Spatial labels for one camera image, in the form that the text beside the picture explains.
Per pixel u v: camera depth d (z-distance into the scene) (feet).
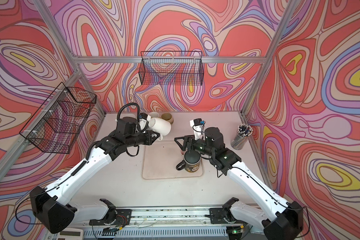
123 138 1.82
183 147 2.02
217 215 2.42
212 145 1.74
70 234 2.19
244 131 2.83
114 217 2.35
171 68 3.27
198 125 2.02
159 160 2.98
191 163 2.63
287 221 1.22
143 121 2.17
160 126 2.38
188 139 1.99
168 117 3.54
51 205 1.22
